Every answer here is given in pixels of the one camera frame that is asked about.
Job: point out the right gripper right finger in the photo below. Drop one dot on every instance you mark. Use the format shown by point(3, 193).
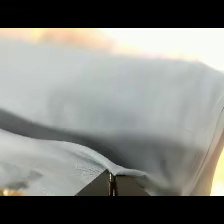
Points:
point(130, 187)

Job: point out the grey shirt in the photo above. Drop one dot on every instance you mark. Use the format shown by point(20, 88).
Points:
point(113, 110)

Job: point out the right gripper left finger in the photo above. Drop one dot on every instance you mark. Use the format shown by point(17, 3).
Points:
point(98, 187)

